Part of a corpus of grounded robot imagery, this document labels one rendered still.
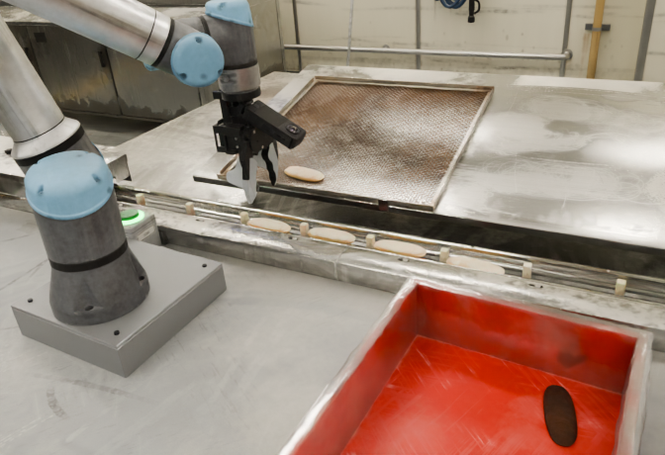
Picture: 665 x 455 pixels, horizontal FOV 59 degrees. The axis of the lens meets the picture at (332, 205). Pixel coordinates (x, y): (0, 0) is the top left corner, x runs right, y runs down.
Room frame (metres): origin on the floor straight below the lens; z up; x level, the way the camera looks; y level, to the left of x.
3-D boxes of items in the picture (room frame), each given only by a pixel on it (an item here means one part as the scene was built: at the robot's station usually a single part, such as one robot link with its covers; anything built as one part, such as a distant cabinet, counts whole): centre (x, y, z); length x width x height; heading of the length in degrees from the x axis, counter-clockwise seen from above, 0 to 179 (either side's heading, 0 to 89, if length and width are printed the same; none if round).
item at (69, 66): (4.93, 1.78, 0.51); 3.00 x 1.26 x 1.03; 62
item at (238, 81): (1.05, 0.15, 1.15); 0.08 x 0.08 x 0.05
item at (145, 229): (1.04, 0.40, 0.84); 0.08 x 0.08 x 0.11; 62
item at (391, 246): (0.91, -0.12, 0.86); 0.10 x 0.04 x 0.01; 62
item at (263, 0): (4.82, 0.71, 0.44); 0.70 x 0.55 x 0.87; 62
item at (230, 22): (1.05, 0.15, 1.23); 0.09 x 0.08 x 0.11; 113
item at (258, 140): (1.05, 0.15, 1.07); 0.09 x 0.08 x 0.12; 62
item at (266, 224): (1.04, 0.13, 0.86); 0.10 x 0.04 x 0.01; 60
